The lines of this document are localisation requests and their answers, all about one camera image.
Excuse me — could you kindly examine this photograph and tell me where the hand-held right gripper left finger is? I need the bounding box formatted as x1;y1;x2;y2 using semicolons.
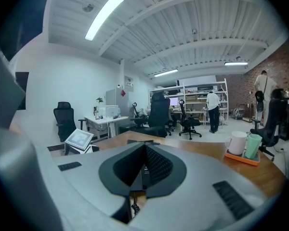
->
37;141;145;231

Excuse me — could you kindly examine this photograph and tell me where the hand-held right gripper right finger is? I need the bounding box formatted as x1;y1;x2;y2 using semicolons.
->
129;143;268;231

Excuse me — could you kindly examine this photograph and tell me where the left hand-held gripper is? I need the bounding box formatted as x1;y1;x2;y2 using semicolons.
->
64;128;100;156

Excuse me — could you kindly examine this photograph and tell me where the black shoulder bag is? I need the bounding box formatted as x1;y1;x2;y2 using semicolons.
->
254;90;265;103

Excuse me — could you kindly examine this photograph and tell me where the black office chair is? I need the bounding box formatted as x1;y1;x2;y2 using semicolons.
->
129;102;149;129
178;99;203;141
132;91;175;138
250;97;289;162
53;102;87;143

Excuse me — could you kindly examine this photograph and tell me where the white desk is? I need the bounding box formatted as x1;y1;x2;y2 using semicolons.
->
84;115;130;139

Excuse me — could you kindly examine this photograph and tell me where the white box on desk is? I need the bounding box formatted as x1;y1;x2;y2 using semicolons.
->
98;105;120;119

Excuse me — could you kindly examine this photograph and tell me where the orange tray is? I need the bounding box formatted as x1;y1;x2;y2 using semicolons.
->
224;148;261;167

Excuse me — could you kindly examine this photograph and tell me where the grey refrigerator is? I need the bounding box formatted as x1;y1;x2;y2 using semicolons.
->
105;88;130;117

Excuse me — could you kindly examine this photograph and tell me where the white mug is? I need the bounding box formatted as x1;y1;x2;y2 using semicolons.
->
225;130;248;156

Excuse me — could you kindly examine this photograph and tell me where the green plastic cup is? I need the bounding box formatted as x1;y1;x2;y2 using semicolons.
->
244;133;263;160

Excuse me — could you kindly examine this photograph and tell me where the white shelving unit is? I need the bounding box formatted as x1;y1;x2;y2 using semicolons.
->
149;78;229;127

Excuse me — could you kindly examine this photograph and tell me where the black coiled telephone cord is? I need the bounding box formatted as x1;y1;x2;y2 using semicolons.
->
131;192;141;218

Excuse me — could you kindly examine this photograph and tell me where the grey wall electrical box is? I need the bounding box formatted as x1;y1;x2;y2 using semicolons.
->
124;75;135;92

